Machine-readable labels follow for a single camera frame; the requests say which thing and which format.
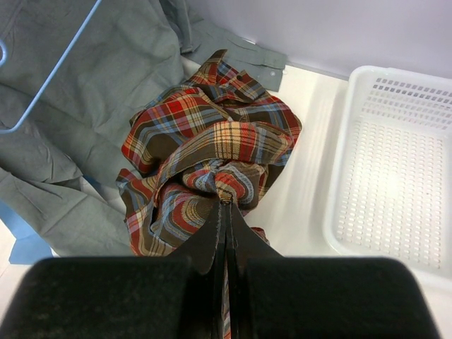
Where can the white plastic basket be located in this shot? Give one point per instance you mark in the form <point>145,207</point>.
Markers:
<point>390,191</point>

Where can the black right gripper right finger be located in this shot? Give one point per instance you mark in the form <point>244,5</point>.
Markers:
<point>272,296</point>

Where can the light blue hanger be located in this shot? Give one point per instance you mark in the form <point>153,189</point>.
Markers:
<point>54,70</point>

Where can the light blue shirt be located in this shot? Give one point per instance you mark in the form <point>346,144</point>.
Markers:
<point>64,219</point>

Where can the grey shirt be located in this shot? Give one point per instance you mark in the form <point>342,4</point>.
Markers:
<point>129,53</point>

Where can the plaid shirt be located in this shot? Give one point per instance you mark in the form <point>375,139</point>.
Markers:
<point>203,155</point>

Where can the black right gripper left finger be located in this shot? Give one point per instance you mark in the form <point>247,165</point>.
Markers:
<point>173,296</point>

